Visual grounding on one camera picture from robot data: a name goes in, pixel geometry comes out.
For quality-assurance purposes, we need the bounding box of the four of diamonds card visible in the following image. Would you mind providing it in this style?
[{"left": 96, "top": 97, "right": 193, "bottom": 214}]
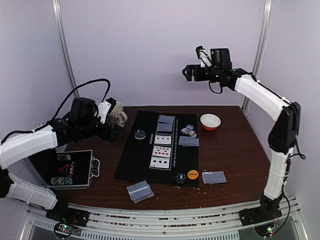
[{"left": 154, "top": 134, "right": 173, "bottom": 145}]

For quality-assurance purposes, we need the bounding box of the face-down card slot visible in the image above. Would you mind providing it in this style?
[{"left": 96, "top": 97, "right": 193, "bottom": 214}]
[
  {"left": 156, "top": 123, "right": 174, "bottom": 133},
  {"left": 158, "top": 114, "right": 175, "bottom": 125}
]

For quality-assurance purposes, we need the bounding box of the spade card face up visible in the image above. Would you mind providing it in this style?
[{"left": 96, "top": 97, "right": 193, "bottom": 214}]
[{"left": 149, "top": 157, "right": 171, "bottom": 170}]

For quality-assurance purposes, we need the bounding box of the blue small blind button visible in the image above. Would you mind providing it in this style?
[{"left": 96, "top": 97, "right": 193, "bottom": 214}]
[{"left": 185, "top": 124, "right": 195, "bottom": 131}]

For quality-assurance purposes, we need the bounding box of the white poker chip stack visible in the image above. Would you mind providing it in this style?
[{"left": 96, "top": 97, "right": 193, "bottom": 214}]
[{"left": 181, "top": 127, "right": 197, "bottom": 138}]

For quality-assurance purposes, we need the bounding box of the grey playing card deck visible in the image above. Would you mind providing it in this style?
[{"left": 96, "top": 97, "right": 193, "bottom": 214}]
[{"left": 126, "top": 180, "right": 155, "bottom": 204}]

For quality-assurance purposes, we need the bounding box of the face-down card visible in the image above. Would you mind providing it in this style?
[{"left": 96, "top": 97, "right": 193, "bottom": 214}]
[
  {"left": 178, "top": 136, "right": 200, "bottom": 147},
  {"left": 206, "top": 171, "right": 227, "bottom": 185}
]

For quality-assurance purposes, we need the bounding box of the dark green chip stack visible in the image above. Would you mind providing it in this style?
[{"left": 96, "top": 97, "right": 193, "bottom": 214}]
[{"left": 175, "top": 172, "right": 187, "bottom": 185}]

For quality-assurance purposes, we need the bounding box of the orange big blind button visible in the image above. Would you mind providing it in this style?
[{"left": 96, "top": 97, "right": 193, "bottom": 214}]
[{"left": 187, "top": 169, "right": 199, "bottom": 180}]

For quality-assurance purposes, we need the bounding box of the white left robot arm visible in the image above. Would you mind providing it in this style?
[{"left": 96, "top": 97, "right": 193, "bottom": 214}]
[{"left": 0, "top": 97, "right": 123, "bottom": 222}]

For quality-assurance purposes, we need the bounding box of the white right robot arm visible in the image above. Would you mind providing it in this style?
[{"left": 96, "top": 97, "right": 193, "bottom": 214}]
[{"left": 182, "top": 46, "right": 301, "bottom": 226}]

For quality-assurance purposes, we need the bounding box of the ceramic mug with print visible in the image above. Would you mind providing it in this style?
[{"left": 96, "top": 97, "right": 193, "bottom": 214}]
[{"left": 108, "top": 101, "right": 128, "bottom": 128}]

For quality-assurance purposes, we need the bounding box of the black poker mat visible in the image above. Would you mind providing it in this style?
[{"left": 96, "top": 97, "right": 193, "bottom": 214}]
[{"left": 114, "top": 110, "right": 199, "bottom": 187}]

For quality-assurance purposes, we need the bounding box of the orange bowl white inside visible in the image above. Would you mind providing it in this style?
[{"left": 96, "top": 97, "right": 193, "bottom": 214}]
[{"left": 200, "top": 113, "right": 221, "bottom": 131}]

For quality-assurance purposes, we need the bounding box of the aluminium poker chip case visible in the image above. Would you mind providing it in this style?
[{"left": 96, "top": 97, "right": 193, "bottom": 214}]
[{"left": 25, "top": 149, "right": 101, "bottom": 190}]

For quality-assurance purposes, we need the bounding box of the upper chip stack in case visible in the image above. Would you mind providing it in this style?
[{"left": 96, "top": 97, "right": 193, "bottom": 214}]
[{"left": 57, "top": 153, "right": 72, "bottom": 162}]

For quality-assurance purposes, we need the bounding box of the chip stack in case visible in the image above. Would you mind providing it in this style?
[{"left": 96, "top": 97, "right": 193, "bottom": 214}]
[
  {"left": 57, "top": 153, "right": 72, "bottom": 162},
  {"left": 50, "top": 176, "right": 73, "bottom": 186}
]

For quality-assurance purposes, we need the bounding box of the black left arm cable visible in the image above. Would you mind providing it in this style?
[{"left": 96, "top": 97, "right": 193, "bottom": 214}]
[{"left": 0, "top": 78, "right": 111, "bottom": 146}]

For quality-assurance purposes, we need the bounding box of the aluminium corner post right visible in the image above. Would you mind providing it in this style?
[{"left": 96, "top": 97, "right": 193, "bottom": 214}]
[{"left": 241, "top": 0, "right": 273, "bottom": 111}]

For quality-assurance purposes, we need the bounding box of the aluminium corner post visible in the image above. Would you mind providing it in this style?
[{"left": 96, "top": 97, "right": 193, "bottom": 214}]
[
  {"left": 241, "top": 0, "right": 273, "bottom": 111},
  {"left": 52, "top": 0, "right": 80, "bottom": 98}
]

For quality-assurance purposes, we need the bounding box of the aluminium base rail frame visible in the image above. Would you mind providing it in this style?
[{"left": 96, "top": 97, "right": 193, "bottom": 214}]
[{"left": 21, "top": 194, "right": 308, "bottom": 240}]

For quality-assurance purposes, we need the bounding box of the aluminium corner post left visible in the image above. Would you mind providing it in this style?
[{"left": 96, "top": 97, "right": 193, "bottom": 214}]
[{"left": 52, "top": 0, "right": 80, "bottom": 98}]

